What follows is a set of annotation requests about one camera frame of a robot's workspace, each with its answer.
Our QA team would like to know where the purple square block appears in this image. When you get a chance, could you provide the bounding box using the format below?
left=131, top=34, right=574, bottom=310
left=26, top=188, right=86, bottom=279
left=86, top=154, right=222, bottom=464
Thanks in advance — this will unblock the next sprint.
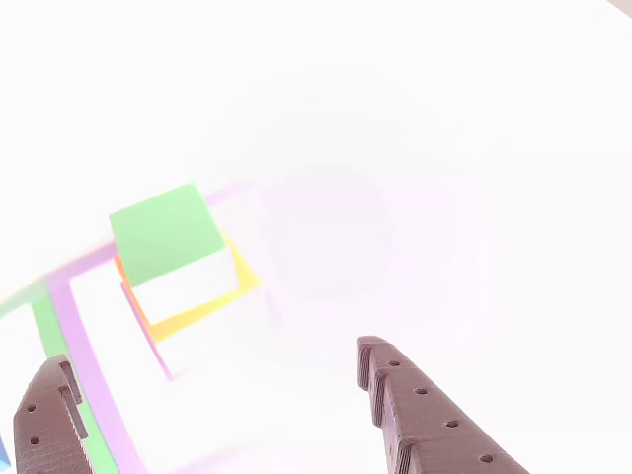
left=119, top=280, right=175, bottom=382

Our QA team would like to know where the orange square block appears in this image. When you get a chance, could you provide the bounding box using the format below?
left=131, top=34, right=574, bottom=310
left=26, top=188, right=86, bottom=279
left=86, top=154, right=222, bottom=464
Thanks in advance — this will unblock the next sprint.
left=113, top=239, right=261, bottom=346

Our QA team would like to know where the green square block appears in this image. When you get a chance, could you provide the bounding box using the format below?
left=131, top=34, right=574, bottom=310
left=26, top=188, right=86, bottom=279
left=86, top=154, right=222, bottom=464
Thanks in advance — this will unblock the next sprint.
left=108, top=183, right=237, bottom=327

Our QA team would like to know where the purple tape square outline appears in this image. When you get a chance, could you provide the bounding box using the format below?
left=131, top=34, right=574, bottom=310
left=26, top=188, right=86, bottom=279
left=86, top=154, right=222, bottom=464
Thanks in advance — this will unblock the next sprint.
left=46, top=181, right=258, bottom=474

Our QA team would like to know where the green tape square outline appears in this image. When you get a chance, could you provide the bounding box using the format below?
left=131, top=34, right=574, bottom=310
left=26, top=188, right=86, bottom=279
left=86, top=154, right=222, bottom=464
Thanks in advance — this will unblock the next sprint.
left=0, top=280, right=122, bottom=474

